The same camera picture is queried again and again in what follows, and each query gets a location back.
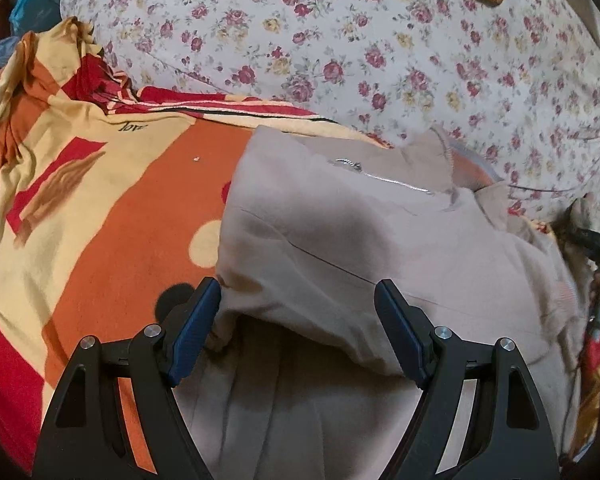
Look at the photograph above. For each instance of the blue plastic bag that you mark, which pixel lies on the blue plastic bag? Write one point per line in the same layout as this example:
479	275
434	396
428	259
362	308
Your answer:
30	5

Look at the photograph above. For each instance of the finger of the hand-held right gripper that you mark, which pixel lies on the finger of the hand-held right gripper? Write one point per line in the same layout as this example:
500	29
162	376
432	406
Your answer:
582	241

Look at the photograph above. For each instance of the orange yellow red printed blanket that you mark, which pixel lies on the orange yellow red printed blanket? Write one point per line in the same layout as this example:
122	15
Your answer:
105	210

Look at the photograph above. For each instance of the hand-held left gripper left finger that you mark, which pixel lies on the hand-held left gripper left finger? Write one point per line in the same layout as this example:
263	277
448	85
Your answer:
196	332

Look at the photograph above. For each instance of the white floral quilt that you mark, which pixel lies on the white floral quilt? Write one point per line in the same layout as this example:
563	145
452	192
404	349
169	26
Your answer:
330	35

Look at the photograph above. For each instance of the beige zip jacket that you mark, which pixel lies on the beige zip jacket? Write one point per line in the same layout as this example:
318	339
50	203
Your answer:
330	220

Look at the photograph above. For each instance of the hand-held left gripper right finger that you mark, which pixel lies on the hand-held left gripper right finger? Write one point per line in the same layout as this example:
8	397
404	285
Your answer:
401	332

